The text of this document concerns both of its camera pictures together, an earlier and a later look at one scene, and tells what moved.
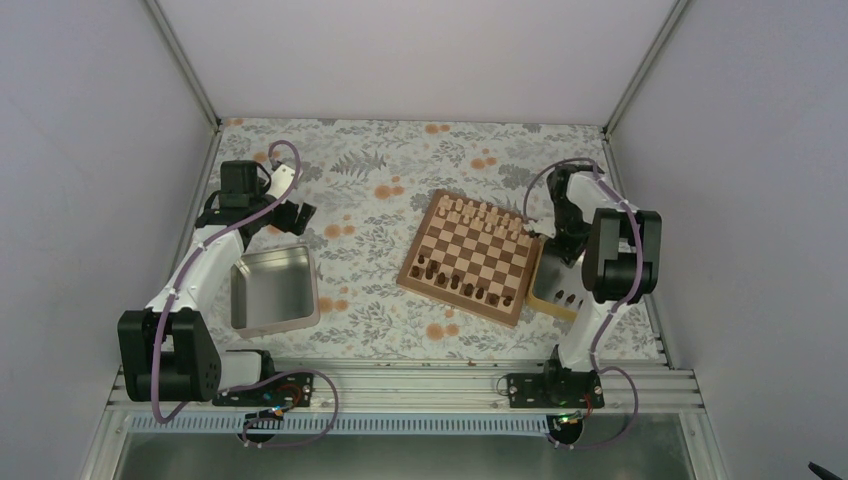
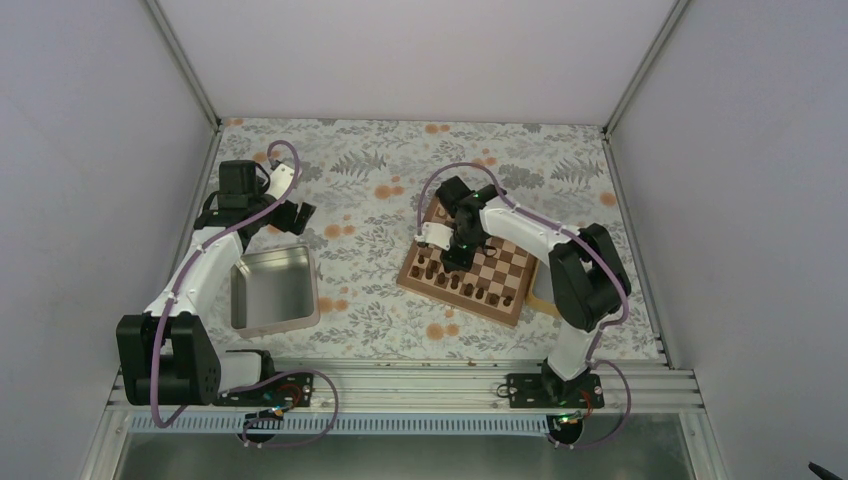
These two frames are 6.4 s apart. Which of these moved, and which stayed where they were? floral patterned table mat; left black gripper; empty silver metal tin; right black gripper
Moved: right black gripper
Stayed: floral patterned table mat; empty silver metal tin; left black gripper
